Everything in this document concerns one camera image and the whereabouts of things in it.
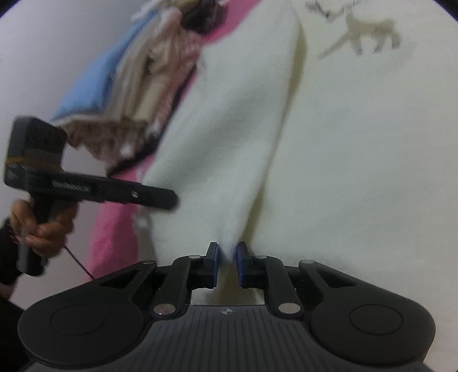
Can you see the white knitted sweater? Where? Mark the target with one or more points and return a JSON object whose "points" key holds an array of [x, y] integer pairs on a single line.
{"points": [[357, 161]]}

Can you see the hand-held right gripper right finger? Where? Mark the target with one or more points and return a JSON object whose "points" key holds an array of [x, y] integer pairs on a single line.
{"points": [[241, 264]]}

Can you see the stack of folded clothes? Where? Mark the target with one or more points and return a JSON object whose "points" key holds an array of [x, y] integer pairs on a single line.
{"points": [[150, 82]]}

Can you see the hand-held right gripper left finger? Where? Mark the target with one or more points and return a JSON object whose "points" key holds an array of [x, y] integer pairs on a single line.
{"points": [[214, 264]]}

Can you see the person's left hand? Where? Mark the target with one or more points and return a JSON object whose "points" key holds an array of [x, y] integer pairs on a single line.
{"points": [[53, 236]]}

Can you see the blue cloth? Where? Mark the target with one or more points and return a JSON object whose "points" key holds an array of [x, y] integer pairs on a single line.
{"points": [[96, 82]]}

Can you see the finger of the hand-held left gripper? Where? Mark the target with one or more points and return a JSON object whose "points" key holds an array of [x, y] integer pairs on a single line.
{"points": [[161, 198]]}

